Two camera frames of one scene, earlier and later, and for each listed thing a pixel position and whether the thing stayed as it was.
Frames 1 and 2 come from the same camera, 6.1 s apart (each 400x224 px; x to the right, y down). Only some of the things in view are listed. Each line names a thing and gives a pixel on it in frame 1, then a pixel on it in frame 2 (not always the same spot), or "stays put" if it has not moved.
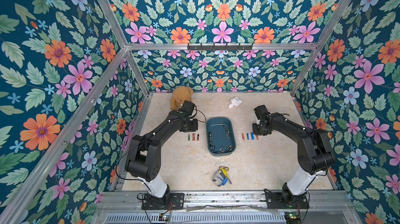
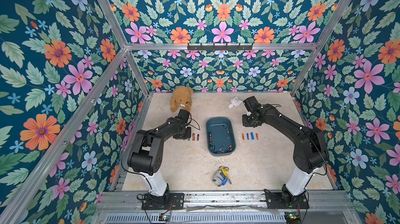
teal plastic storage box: [220, 137] stays put
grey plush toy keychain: [221, 176] stays put
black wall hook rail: [220, 47] stays put
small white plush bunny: [235, 101] stays put
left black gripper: [195, 127] to [188, 135]
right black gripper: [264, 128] to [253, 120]
